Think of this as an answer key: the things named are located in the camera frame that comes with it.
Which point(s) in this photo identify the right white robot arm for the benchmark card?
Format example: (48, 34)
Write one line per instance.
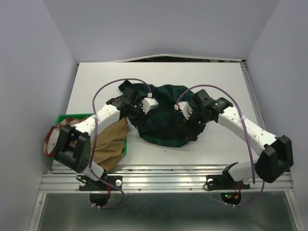
(275, 154)

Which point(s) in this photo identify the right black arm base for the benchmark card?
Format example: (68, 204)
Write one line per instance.
(223, 182)

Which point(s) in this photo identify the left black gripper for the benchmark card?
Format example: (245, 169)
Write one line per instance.
(138, 122)

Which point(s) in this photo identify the tan brown skirt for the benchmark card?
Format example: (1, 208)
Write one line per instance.
(110, 145)

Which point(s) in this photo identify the red white plaid skirt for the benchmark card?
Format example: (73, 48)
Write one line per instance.
(53, 134)

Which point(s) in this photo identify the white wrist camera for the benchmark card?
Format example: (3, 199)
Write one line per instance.
(184, 108)
(149, 103)

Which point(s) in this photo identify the aluminium frame rail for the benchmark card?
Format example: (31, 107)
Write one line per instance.
(137, 178)

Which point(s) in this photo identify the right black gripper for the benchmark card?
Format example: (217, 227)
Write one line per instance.
(199, 129)

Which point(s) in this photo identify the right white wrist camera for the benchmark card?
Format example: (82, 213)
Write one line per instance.
(184, 108)

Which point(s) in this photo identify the green plastic tray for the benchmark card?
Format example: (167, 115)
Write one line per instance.
(111, 144)

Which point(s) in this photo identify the dark green plaid skirt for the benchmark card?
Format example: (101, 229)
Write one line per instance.
(165, 126)

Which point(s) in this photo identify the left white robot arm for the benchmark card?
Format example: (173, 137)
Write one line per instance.
(73, 145)

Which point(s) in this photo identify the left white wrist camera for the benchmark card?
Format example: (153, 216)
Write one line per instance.
(149, 103)

